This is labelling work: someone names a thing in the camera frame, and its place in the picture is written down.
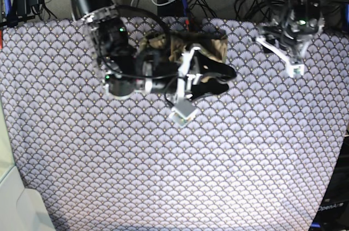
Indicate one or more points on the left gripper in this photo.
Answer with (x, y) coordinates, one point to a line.
(294, 37)

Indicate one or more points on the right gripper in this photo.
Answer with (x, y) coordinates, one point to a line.
(202, 66)

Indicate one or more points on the camouflage T-shirt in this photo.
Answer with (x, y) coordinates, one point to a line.
(158, 48)

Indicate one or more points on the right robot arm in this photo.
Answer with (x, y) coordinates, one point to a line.
(114, 54)

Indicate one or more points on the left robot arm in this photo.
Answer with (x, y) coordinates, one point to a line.
(302, 5)

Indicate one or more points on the red black clamp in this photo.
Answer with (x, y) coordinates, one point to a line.
(190, 24)

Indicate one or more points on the black box under table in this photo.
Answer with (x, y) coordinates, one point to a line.
(174, 9)

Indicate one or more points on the fan pattern tablecloth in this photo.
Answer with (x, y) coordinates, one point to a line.
(259, 157)

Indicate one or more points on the black OpenArm case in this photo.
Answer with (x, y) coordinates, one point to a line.
(333, 211)

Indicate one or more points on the white plastic bin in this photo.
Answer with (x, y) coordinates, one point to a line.
(21, 208)

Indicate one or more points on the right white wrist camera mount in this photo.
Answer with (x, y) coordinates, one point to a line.
(183, 111)

